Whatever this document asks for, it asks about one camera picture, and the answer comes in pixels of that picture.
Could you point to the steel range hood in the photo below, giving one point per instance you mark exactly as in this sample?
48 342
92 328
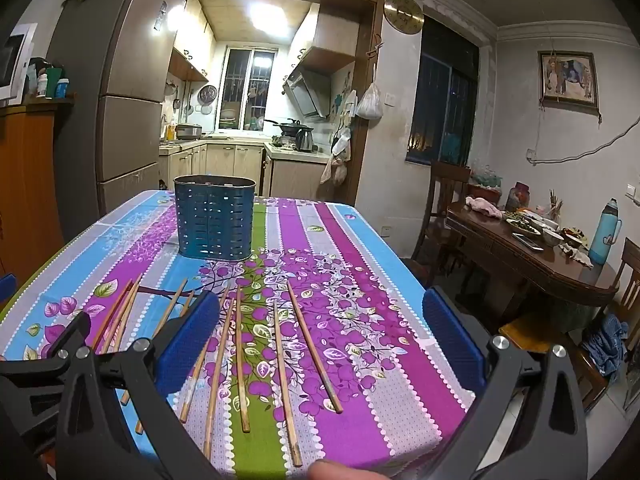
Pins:
310 93

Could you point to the blue perforated utensil holder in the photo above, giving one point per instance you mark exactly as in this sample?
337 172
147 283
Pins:
214 216

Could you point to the wooden dining chair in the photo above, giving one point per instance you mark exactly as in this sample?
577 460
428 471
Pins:
435 244

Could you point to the black wok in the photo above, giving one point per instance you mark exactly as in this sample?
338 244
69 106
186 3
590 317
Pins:
291 128

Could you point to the white hanging plastic bag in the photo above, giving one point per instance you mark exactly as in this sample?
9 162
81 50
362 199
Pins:
370 105

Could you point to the dark window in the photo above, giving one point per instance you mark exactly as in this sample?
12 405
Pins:
446 92

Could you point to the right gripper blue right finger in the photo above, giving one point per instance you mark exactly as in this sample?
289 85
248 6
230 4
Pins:
549 438

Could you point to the teal thermos bottle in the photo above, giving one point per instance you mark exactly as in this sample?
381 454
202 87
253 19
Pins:
606 233

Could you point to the wooden chair near right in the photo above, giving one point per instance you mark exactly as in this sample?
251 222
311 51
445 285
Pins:
608 342

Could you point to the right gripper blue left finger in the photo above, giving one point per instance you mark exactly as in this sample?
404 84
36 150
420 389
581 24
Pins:
115 421

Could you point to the wooden chopstick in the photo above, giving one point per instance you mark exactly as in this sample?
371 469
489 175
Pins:
315 356
296 457
193 380
108 319
213 393
116 332
184 308
167 314
245 420

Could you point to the orange wooden cabinet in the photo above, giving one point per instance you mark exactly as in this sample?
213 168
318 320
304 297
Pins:
30 228

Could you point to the floral striped tablecloth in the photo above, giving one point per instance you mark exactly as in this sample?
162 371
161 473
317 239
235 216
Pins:
363 308

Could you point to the person's thumb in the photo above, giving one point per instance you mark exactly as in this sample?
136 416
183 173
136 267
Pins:
328 470

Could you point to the steel electric kettle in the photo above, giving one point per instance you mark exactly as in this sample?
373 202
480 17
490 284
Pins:
304 140

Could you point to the gold wall clock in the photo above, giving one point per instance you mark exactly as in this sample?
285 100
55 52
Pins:
406 16

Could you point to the dark wooden dining table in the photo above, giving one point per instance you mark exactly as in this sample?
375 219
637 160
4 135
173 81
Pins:
492 246

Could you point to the grey refrigerator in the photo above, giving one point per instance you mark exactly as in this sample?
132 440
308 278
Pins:
116 54

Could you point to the white microwave oven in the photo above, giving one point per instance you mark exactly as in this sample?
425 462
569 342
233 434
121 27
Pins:
15 56

